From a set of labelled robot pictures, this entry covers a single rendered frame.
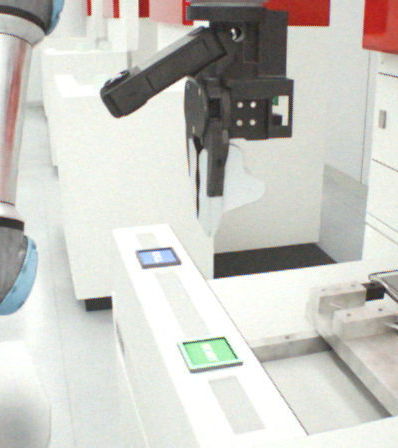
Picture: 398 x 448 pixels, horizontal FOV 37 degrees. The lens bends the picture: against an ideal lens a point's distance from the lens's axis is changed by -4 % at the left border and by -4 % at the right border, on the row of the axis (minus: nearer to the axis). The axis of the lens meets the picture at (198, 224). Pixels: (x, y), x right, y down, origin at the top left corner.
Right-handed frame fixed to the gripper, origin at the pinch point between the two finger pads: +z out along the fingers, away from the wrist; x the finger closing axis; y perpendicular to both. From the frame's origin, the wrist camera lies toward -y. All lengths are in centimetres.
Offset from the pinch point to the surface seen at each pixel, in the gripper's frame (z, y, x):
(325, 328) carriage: 23.6, 22.7, 15.5
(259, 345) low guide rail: 25.7, 13.2, 17.1
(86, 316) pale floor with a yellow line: 111, 0, 188
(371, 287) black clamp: 20.1, 32.0, 19.2
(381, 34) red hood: -15, 54, 57
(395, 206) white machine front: 21, 59, 54
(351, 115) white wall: 55, 207, 336
